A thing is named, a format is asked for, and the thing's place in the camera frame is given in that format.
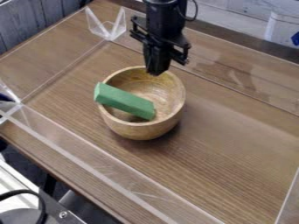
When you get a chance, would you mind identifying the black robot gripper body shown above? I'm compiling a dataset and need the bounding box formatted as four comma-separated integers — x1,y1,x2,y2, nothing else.
130,0,191,65

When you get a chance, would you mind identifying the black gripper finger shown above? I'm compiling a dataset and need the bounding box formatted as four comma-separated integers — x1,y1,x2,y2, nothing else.
157,46,173,75
145,45,159,74

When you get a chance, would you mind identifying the brown wooden bowl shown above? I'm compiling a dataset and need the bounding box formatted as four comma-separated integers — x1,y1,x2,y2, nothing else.
98,66,186,140

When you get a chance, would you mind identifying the green rectangular block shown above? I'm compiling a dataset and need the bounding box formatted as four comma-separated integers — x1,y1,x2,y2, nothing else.
94,82,155,121

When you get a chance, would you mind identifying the white container in background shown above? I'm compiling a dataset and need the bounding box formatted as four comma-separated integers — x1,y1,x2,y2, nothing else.
265,11,299,49

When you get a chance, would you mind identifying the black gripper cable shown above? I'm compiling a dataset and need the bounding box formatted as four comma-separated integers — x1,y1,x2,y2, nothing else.
177,0,199,23

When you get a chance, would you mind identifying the clear acrylic corner bracket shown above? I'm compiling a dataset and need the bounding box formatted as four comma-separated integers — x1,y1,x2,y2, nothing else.
86,7,127,41

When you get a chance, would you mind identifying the clear acrylic front wall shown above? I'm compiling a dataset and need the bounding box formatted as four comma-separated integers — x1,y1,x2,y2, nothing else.
0,80,225,224

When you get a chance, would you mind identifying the grey metal bracket with screw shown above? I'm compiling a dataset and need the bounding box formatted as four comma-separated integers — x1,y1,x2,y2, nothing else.
39,190,87,224

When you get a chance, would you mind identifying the black cable loop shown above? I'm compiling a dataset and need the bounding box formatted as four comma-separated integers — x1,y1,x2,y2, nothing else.
0,188,48,224

